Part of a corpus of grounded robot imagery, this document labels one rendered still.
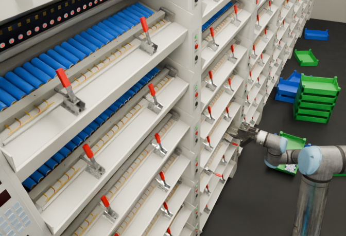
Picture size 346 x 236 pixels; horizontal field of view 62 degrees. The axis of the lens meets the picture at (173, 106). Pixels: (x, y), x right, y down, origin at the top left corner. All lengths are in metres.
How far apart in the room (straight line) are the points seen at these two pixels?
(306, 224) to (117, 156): 0.97
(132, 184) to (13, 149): 0.46
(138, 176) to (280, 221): 1.46
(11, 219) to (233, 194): 1.89
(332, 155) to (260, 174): 1.19
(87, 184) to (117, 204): 0.20
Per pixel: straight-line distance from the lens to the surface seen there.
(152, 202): 1.11
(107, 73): 0.67
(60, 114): 0.59
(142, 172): 0.95
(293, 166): 2.46
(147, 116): 0.84
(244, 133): 1.77
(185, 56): 0.94
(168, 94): 0.92
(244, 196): 2.30
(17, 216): 0.57
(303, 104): 2.90
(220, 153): 1.79
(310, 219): 1.46
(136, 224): 1.08
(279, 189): 2.39
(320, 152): 1.30
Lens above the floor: 1.86
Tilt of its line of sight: 38 degrees down
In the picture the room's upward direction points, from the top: 4 degrees counter-clockwise
